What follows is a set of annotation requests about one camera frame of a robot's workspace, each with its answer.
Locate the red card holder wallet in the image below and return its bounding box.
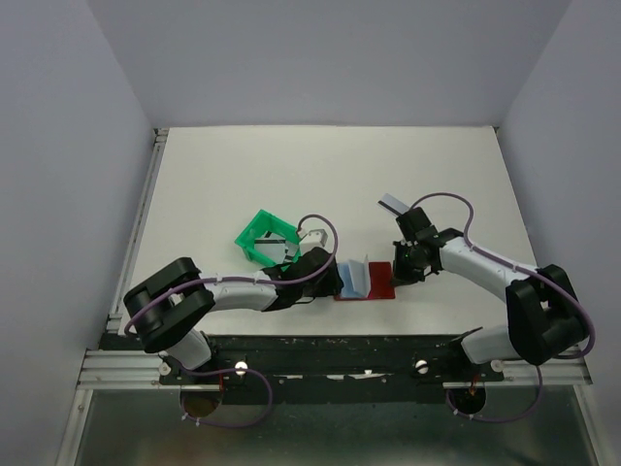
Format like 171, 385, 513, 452
335, 256, 396, 301

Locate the green plastic card tray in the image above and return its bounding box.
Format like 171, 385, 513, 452
235, 210, 301, 265

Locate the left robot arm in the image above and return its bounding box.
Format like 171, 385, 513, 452
123, 247, 343, 383

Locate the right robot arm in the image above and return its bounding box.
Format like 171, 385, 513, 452
392, 207, 591, 381

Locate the white magnetic stripe card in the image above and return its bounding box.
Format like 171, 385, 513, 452
377, 193, 410, 217

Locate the silver card in tray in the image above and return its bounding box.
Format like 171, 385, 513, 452
253, 234, 299, 266

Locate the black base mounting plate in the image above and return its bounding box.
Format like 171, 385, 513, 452
160, 335, 504, 405

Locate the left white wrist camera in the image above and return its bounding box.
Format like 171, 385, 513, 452
299, 229, 328, 255

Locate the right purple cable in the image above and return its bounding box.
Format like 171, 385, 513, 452
409, 192, 598, 423

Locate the left aluminium rail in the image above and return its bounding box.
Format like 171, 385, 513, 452
105, 128, 170, 334

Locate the aluminium rail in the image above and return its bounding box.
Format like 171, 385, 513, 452
77, 350, 593, 390
105, 128, 170, 334

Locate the front aluminium rail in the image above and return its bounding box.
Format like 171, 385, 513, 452
77, 350, 593, 390

